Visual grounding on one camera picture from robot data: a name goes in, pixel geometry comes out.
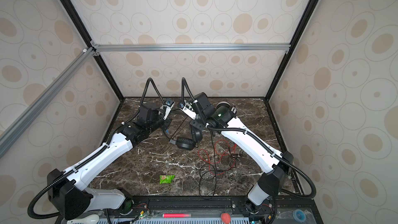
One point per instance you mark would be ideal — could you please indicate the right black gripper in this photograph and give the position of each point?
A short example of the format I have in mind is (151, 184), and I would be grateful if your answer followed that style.
(193, 122)

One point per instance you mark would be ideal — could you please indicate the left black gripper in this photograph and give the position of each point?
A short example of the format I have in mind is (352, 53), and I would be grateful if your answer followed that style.
(167, 124)

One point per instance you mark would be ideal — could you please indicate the black blue headphones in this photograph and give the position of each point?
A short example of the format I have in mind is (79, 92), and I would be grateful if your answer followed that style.
(189, 142)

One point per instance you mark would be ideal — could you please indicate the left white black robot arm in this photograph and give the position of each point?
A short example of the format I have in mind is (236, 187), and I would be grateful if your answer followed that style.
(69, 191)

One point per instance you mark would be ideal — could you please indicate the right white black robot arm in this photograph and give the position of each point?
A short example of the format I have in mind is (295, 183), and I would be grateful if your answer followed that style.
(275, 165)

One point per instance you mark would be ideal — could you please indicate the green snack packet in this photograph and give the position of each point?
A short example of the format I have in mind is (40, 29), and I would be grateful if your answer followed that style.
(166, 179)

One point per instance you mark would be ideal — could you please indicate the pink marker pen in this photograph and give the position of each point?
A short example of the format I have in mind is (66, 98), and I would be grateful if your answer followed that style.
(176, 215)

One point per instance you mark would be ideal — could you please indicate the red round object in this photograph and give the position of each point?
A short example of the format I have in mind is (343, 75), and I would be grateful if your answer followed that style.
(225, 218)

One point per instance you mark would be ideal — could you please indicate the white plastic object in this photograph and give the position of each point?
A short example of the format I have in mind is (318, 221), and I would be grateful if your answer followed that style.
(90, 219)

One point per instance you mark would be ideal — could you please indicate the blue tape roll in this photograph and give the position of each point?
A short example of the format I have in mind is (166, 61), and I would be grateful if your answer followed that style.
(299, 216)

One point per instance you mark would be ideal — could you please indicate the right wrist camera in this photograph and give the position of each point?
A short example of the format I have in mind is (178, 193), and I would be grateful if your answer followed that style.
(187, 109)

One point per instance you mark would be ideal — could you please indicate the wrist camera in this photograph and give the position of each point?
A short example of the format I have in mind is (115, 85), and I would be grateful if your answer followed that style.
(187, 109)
(167, 107)

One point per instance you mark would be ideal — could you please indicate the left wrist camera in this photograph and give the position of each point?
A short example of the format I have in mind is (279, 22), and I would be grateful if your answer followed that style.
(167, 107)

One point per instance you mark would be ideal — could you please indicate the back aluminium rail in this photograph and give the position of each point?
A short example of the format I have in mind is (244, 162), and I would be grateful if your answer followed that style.
(162, 48)

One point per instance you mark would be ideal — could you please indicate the aluminium rail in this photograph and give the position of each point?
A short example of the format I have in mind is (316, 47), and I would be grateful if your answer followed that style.
(162, 48)
(12, 134)

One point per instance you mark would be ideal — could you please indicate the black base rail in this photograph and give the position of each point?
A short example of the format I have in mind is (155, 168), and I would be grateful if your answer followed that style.
(150, 209)

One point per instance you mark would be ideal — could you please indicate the left aluminium rail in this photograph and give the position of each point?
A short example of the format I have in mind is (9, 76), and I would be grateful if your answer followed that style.
(12, 134)

